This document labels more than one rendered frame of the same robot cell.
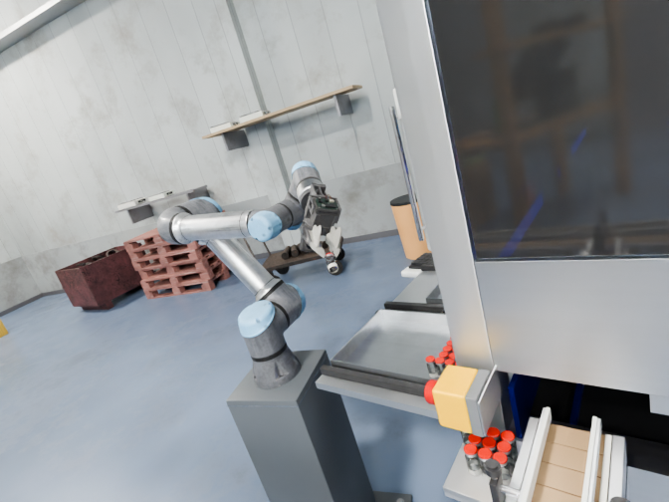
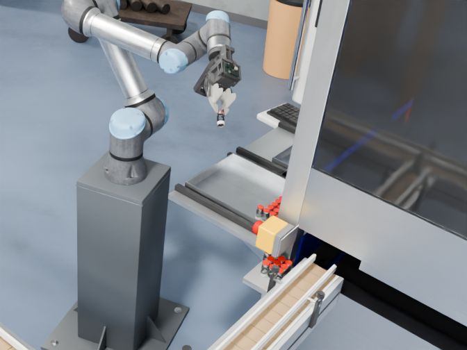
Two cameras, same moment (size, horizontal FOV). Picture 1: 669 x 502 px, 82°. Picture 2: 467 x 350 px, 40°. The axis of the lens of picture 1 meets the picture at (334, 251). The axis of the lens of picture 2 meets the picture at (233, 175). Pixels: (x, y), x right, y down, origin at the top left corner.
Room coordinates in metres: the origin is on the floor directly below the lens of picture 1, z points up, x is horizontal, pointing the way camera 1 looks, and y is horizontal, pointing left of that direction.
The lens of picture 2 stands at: (-0.81, 0.25, 2.06)
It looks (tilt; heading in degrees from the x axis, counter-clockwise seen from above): 33 degrees down; 350
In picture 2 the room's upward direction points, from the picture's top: 9 degrees clockwise
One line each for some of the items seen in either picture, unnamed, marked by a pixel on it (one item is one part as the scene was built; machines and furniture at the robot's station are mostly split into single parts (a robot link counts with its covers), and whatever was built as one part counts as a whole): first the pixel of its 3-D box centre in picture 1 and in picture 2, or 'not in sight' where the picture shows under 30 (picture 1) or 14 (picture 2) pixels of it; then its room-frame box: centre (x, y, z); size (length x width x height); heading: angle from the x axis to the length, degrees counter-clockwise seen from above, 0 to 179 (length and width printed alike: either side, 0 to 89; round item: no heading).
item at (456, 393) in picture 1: (463, 397); (274, 235); (0.52, -0.13, 1.00); 0.08 x 0.07 x 0.07; 48
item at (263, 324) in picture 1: (262, 327); (128, 131); (1.10, 0.28, 0.96); 0.13 x 0.12 x 0.14; 150
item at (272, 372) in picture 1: (273, 360); (126, 161); (1.10, 0.29, 0.84); 0.15 x 0.15 x 0.10
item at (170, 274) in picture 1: (186, 254); not in sight; (5.42, 2.02, 0.44); 1.23 x 0.84 x 0.87; 66
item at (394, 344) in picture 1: (412, 345); (250, 192); (0.86, -0.12, 0.90); 0.34 x 0.26 x 0.04; 48
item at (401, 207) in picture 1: (414, 226); (289, 34); (3.88, -0.88, 0.31); 0.39 x 0.39 x 0.63
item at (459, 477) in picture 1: (500, 473); (276, 280); (0.48, -0.15, 0.87); 0.14 x 0.13 x 0.02; 48
